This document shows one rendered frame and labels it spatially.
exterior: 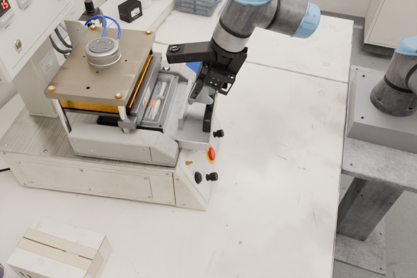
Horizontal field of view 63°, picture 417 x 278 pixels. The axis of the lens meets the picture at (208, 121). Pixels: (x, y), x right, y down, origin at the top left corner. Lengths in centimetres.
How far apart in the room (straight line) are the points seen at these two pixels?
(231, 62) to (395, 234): 146
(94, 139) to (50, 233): 24
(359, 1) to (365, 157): 227
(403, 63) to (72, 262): 102
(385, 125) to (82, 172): 91
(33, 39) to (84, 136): 24
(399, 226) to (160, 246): 140
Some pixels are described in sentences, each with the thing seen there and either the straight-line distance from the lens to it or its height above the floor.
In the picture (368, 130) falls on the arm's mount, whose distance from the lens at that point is 121.
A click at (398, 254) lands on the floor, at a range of 198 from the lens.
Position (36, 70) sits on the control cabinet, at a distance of 92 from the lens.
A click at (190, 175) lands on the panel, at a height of 86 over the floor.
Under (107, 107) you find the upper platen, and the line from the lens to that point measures 83.
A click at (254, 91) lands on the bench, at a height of 75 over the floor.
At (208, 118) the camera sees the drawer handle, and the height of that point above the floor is 101.
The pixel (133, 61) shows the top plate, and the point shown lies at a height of 111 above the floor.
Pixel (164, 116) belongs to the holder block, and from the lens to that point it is 86.
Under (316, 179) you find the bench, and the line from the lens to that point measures 109.
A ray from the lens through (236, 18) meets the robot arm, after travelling 69.
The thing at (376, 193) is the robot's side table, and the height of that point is 41.
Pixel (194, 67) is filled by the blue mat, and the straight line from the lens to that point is 141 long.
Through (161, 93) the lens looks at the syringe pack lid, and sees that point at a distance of 91.
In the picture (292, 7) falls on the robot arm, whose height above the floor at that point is 128.
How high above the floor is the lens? 160
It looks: 46 degrees down
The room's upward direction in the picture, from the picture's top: 1 degrees clockwise
